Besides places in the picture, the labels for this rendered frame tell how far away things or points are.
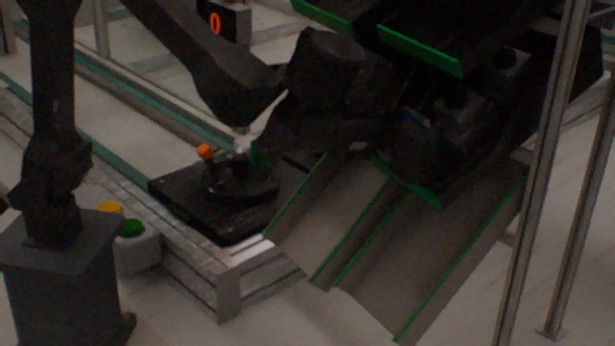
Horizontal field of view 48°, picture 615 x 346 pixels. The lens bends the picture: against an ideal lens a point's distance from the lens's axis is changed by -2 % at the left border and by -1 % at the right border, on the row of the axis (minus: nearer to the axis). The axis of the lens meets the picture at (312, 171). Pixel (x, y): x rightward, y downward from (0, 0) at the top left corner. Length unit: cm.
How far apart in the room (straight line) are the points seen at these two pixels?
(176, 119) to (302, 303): 58
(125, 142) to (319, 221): 63
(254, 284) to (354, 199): 23
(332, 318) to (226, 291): 18
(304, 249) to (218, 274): 13
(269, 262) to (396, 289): 26
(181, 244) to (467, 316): 47
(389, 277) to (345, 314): 21
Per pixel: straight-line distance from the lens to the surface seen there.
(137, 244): 114
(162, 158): 147
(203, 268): 108
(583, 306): 127
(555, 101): 82
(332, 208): 103
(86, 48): 200
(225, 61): 72
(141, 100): 167
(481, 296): 123
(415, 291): 93
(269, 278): 115
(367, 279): 97
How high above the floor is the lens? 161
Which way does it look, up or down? 29 degrees down
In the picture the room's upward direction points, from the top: 3 degrees clockwise
